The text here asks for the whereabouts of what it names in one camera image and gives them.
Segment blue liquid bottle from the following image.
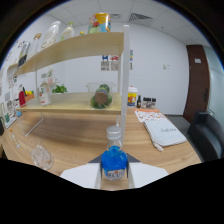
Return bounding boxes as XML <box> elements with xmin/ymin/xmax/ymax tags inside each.
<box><xmin>100</xmin><ymin>125</ymin><xmax>129</xmax><ymax>182</ymax></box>

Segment clear bottle with green cap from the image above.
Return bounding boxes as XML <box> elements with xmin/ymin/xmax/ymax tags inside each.
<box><xmin>59</xmin><ymin>21</ymin><xmax>76</xmax><ymax>42</ymax></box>

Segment clear glass with ice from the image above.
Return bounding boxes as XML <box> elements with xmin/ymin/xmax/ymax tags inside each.
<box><xmin>29</xmin><ymin>141</ymin><xmax>55</xmax><ymax>171</ymax></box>

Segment two-tier wooden shelf rack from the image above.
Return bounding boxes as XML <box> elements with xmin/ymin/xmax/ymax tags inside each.
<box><xmin>13</xmin><ymin>24</ymin><xmax>132</xmax><ymax>144</ymax></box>

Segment glass jar with limes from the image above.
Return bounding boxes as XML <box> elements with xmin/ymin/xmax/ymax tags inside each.
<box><xmin>87</xmin><ymin>80</ymin><xmax>116</xmax><ymax>110</ymax></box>

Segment black and yellow can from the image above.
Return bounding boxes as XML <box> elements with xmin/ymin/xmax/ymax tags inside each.
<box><xmin>17</xmin><ymin>40</ymin><xmax>32</xmax><ymax>69</ymax></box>

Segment white notebook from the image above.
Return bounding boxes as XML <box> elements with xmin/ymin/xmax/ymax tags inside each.
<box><xmin>143</xmin><ymin>118</ymin><xmax>188</xmax><ymax>153</ymax></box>

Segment clear bottle with red label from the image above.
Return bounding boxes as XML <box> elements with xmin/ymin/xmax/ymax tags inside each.
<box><xmin>37</xmin><ymin>81</ymin><xmax>52</xmax><ymax>107</ymax></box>

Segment large white milk bottle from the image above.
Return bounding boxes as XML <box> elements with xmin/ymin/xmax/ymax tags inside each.
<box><xmin>40</xmin><ymin>20</ymin><xmax>62</xmax><ymax>50</ymax></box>

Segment ceiling air vent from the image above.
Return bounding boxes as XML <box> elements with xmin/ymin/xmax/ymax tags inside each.
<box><xmin>128</xmin><ymin>12</ymin><xmax>154</xmax><ymax>23</ymax></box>

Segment black chair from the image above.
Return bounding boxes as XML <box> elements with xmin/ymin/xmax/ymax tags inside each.
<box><xmin>186</xmin><ymin>110</ymin><xmax>224</xmax><ymax>163</ymax></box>

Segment brown door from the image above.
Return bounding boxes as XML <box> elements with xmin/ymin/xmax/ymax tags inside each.
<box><xmin>182</xmin><ymin>44</ymin><xmax>211</xmax><ymax>124</ymax></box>

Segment green potted plant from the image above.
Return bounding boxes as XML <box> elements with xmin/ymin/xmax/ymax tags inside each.
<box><xmin>51</xmin><ymin>83</ymin><xmax>68</xmax><ymax>95</ymax></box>

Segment yellow cup with red lid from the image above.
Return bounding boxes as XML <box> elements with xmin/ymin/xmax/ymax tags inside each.
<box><xmin>127</xmin><ymin>85</ymin><xmax>139</xmax><ymax>108</ymax></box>

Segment orange printed booklet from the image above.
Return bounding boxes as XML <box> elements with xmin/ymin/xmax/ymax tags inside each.
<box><xmin>134</xmin><ymin>108</ymin><xmax>167</xmax><ymax>123</ymax></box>

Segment red liquid glass bottle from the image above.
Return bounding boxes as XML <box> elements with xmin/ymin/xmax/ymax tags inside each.
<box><xmin>18</xmin><ymin>87</ymin><xmax>28</xmax><ymax>108</ymax></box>

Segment yellow cartoon print can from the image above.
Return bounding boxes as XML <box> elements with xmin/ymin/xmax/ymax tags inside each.
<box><xmin>87</xmin><ymin>12</ymin><xmax>112</xmax><ymax>34</ymax></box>

